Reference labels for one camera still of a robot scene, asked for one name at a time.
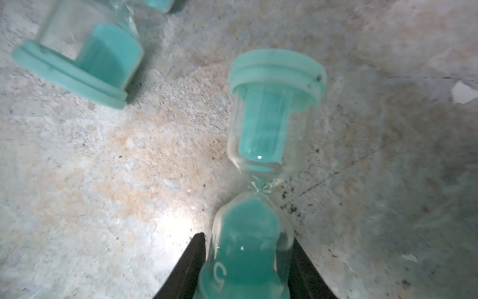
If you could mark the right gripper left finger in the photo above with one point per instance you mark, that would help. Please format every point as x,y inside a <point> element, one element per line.
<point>182,281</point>

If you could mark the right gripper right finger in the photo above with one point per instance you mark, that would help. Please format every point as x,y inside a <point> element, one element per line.
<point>305,282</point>

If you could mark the teal hourglass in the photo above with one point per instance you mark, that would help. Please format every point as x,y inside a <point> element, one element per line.
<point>90,48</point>
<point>275,92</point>

